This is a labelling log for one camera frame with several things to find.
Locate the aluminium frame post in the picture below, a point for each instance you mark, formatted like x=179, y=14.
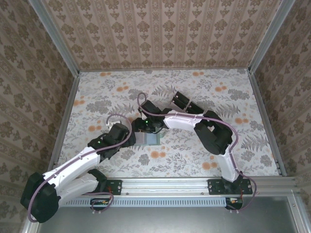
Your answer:
x=56, y=41
x=269, y=34

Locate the grey metal panel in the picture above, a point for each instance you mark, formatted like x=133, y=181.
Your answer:
x=158, y=221

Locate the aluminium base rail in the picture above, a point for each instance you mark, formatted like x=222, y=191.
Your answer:
x=165, y=185

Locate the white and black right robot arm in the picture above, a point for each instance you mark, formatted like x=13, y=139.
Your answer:
x=182, y=121

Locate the black tiered card stand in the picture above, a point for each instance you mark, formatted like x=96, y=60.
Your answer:
x=181, y=98

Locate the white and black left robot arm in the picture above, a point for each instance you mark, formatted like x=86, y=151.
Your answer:
x=77, y=160

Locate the black junction box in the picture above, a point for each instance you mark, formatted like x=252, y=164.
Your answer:
x=234, y=202
x=98, y=202

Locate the aluminium back rail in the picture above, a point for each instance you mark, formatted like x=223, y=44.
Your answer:
x=165, y=70

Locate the aluminium side rail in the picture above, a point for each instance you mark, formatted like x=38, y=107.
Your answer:
x=264, y=116
x=70, y=102

